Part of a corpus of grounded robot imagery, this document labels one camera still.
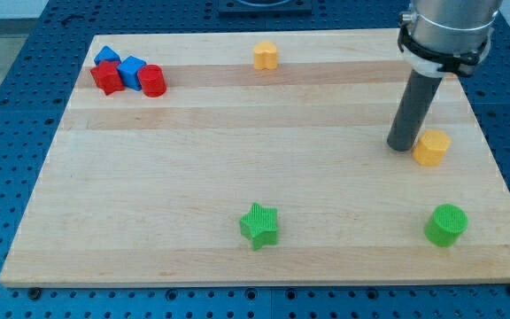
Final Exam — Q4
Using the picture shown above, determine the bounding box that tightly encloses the green star block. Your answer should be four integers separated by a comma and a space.
239, 203, 278, 251

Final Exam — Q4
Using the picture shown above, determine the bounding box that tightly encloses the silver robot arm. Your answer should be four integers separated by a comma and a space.
398, 0, 502, 78

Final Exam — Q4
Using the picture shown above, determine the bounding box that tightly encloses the red star block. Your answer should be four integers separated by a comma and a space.
90, 60, 125, 96

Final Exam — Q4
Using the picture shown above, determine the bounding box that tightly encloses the wooden board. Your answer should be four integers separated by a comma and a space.
0, 29, 510, 288

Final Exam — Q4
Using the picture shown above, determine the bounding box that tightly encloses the yellow heart block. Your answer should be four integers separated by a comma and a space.
253, 41, 278, 70

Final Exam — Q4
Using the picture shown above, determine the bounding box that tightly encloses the red cylinder block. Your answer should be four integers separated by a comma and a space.
137, 64, 166, 97

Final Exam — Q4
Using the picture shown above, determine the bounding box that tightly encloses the blue cube block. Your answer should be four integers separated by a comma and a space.
117, 56, 146, 91

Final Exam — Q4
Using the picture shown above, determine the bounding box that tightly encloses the yellow hexagon block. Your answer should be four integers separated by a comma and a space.
412, 129, 452, 167

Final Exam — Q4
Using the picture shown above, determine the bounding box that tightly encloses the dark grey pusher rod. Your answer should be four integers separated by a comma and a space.
387, 70, 442, 152

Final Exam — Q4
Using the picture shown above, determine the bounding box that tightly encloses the blue pentagon block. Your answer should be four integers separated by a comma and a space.
94, 45, 120, 66

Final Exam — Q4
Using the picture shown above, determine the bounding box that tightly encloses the green cylinder block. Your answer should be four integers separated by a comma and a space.
424, 204, 468, 247

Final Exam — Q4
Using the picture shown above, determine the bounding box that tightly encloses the black cable clamp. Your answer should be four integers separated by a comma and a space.
398, 10, 494, 78

